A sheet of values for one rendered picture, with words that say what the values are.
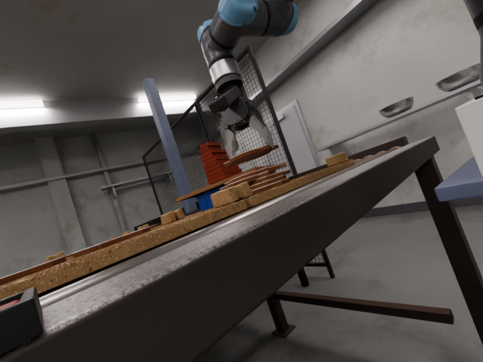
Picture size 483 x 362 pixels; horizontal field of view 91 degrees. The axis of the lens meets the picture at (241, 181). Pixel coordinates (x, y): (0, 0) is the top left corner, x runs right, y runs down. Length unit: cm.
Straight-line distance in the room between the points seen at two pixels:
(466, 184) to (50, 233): 609
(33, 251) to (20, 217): 68
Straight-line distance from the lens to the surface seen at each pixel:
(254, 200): 39
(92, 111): 504
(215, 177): 142
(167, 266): 18
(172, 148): 253
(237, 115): 60
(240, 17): 60
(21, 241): 619
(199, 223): 33
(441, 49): 354
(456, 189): 39
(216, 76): 65
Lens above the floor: 94
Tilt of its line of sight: 3 degrees up
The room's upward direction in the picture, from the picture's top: 19 degrees counter-clockwise
